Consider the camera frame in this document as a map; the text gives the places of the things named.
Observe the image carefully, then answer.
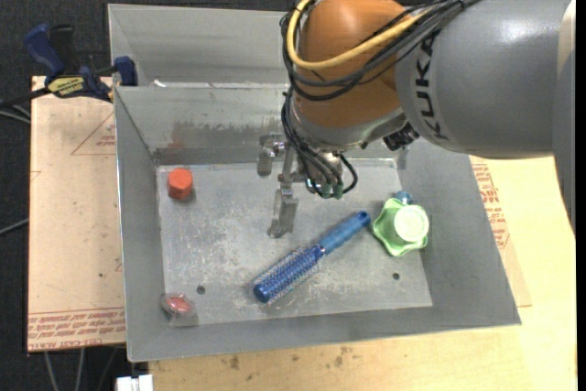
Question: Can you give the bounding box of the green flower-shaped cup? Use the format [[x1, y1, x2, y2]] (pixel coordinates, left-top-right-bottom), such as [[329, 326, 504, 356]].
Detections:
[[371, 196, 431, 258]]

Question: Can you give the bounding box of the blue hairbrush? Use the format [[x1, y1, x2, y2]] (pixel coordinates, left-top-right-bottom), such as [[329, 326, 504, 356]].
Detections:
[[252, 210, 373, 306]]

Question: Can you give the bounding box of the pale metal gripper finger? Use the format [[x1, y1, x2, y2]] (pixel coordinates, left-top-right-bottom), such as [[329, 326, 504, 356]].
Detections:
[[256, 135, 282, 178], [266, 187, 299, 240]]

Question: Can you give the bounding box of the black cylinder on white bracket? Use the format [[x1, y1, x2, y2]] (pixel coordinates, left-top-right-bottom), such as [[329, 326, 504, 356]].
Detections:
[[382, 121, 421, 153]]

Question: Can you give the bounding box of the grey metal bin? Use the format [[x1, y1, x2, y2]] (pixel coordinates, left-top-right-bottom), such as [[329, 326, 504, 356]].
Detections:
[[107, 3, 523, 364]]

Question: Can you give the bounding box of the clear container with red lid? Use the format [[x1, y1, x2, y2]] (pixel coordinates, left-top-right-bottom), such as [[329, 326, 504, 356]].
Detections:
[[159, 291, 200, 327]]

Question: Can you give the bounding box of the orange-red hexagonal block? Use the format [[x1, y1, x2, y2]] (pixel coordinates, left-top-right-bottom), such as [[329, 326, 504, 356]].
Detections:
[[166, 167, 196, 201]]

